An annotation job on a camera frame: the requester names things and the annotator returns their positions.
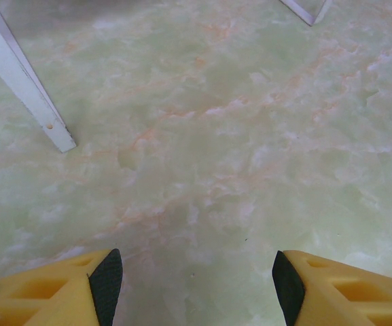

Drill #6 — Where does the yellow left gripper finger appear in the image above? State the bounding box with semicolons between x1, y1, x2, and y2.
0;248;124;326

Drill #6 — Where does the wooden shelf with white frame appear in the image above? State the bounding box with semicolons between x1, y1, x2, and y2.
0;0;332;153

